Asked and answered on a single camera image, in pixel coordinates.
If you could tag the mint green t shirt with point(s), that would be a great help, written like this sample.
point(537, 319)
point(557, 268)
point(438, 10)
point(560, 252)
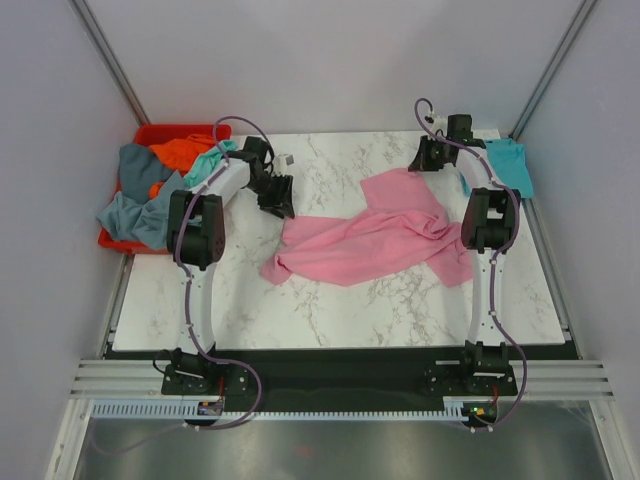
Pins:
point(206, 163)

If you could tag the right frame post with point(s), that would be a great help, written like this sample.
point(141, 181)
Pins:
point(560, 54)

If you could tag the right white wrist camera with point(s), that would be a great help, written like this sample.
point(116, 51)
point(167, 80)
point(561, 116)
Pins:
point(437, 122)

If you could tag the orange t shirt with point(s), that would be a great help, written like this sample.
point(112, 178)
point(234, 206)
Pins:
point(180, 155)

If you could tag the left frame post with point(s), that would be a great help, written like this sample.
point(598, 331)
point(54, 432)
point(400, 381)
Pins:
point(101, 44)

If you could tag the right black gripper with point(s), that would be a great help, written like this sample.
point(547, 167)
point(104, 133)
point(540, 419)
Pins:
point(421, 162)

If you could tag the aluminium extrusion rail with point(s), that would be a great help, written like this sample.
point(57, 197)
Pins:
point(546, 380)

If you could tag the folded teal t shirt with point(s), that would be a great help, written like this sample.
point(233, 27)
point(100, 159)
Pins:
point(508, 160)

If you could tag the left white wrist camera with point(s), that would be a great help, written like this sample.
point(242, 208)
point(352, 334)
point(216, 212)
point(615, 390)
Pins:
point(284, 164)

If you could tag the white slotted cable duct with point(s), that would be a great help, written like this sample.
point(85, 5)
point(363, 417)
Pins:
point(193, 410)

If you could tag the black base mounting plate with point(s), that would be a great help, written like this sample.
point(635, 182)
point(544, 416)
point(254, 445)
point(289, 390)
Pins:
point(358, 378)

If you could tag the grey blue t shirt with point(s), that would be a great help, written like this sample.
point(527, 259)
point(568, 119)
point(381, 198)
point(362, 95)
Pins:
point(139, 211)

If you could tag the frame post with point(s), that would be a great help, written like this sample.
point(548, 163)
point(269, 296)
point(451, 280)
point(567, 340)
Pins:
point(101, 44)
point(560, 54)

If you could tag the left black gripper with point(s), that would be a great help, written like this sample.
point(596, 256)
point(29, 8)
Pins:
point(282, 203)

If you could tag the pink t shirt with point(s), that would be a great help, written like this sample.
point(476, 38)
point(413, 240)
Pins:
point(403, 225)

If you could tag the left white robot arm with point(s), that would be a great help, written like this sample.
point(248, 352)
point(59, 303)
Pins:
point(196, 239)

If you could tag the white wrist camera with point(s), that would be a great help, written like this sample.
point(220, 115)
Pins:
point(437, 122)
point(284, 164)

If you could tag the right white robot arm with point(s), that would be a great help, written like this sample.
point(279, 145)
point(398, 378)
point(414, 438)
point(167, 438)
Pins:
point(489, 228)

